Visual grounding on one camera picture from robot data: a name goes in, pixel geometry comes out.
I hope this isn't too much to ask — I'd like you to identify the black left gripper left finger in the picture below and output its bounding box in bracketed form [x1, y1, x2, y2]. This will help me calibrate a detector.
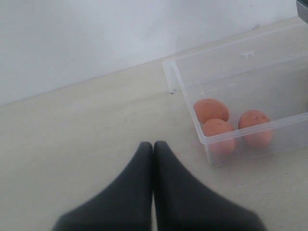
[53, 142, 153, 231]

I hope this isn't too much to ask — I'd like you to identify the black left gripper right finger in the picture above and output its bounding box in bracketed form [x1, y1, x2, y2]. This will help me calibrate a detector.
[153, 141, 243, 231]

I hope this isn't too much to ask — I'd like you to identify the brown egg front left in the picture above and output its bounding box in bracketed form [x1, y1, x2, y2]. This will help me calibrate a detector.
[202, 118, 236, 157]

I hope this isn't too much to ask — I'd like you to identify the brown egg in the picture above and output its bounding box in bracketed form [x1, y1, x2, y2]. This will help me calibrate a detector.
[238, 110, 273, 148]
[202, 118, 236, 157]
[193, 98, 230, 124]

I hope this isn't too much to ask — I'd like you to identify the brown egg far left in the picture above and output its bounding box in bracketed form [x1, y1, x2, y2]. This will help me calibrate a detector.
[193, 98, 230, 124]

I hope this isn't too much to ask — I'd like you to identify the clear plastic bin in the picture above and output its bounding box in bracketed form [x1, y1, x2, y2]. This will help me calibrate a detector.
[163, 22, 308, 166]

